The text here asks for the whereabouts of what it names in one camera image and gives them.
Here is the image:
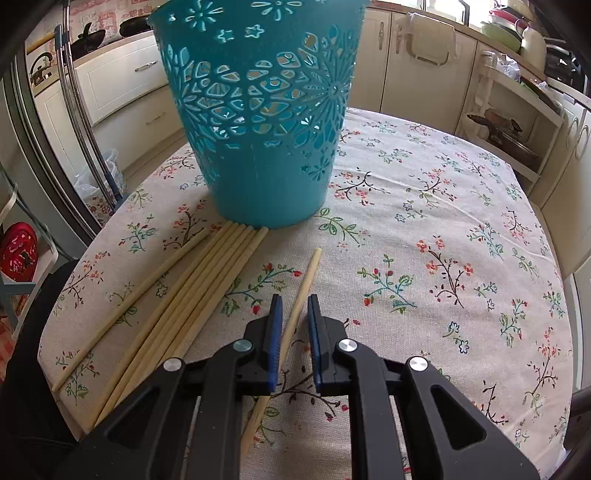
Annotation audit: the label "teal perforated plastic basket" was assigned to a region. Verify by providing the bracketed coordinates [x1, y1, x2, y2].
[148, 0, 370, 230]

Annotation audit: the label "floral tablecloth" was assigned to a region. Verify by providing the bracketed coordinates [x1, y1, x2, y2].
[37, 107, 575, 480]

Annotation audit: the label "white hanging plastic holder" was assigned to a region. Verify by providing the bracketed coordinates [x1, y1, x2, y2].
[406, 13, 458, 64]

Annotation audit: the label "cream cabinet with curved handles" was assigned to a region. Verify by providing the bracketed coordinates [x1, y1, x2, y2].
[538, 85, 591, 282]

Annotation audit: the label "brown wooden utensil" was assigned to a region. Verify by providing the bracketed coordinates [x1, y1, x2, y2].
[467, 111, 522, 134]

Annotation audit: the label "metal cooking pot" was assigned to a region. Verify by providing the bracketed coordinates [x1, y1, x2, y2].
[489, 124, 541, 169]

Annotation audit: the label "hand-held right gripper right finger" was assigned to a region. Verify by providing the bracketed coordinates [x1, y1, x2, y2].
[307, 294, 541, 480]

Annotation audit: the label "chrome curved tube frame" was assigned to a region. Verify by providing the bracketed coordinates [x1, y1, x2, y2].
[60, 0, 118, 208]

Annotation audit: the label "red patterned bag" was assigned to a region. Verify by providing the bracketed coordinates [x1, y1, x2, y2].
[0, 222, 38, 284]

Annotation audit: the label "plastic bag lined bin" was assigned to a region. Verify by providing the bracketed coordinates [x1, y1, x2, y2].
[74, 150, 127, 217]

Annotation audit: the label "cream door cabinet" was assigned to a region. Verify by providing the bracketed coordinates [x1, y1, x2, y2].
[358, 7, 483, 125]

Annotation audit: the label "black wok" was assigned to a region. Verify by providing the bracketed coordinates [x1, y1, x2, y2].
[69, 23, 107, 58]

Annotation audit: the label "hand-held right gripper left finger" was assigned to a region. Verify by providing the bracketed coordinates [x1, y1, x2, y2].
[65, 294, 283, 480]

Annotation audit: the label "bundle of wooden chopsticks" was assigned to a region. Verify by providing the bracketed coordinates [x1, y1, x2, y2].
[52, 220, 270, 430]

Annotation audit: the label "green bowl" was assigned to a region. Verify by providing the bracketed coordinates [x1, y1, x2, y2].
[481, 21, 523, 52]

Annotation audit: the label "pale blue stool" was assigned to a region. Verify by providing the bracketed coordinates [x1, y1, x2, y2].
[0, 272, 42, 333]

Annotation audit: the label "white shelf rack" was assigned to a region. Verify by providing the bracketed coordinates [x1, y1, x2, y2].
[457, 48, 566, 185]

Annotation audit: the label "black frying pan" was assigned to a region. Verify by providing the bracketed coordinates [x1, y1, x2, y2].
[119, 14, 155, 38]

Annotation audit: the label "dark metal kettle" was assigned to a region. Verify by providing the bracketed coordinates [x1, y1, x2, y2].
[30, 52, 54, 86]

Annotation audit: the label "cream jug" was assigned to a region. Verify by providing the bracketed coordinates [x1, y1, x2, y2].
[521, 27, 549, 70]

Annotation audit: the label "dark tray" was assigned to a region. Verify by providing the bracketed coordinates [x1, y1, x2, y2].
[522, 76, 561, 112]

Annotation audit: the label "cream drawer cabinet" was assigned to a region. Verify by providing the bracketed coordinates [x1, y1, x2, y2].
[34, 30, 188, 195]

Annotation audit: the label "pale bamboo chopstick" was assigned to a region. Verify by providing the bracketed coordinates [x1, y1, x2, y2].
[239, 247, 323, 461]

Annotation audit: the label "black dish rack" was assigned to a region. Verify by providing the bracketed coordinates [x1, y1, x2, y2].
[545, 37, 585, 90]

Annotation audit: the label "stacked colourful bowls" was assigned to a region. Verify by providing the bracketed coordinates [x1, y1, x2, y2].
[485, 4, 527, 26]

